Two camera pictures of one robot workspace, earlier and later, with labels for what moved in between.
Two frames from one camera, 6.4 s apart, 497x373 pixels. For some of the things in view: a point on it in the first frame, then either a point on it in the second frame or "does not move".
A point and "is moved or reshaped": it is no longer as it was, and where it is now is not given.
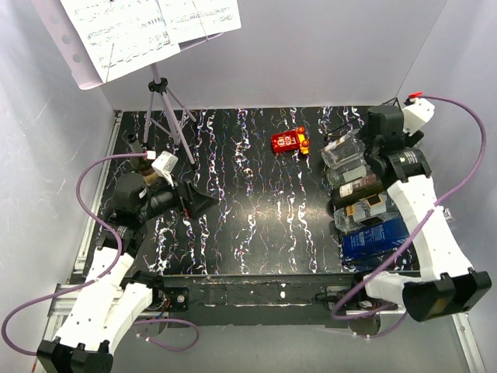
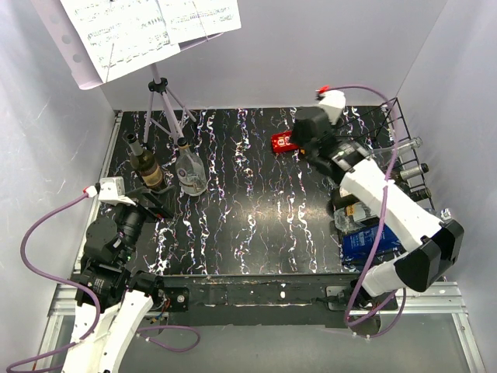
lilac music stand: [85, 73] does not move
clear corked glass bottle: [345, 151] is moved or reshaped
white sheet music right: [190, 19] does not move
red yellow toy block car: [291, 141] does not move
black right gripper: [362, 136] -> [296, 137]
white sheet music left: [117, 35] does not move
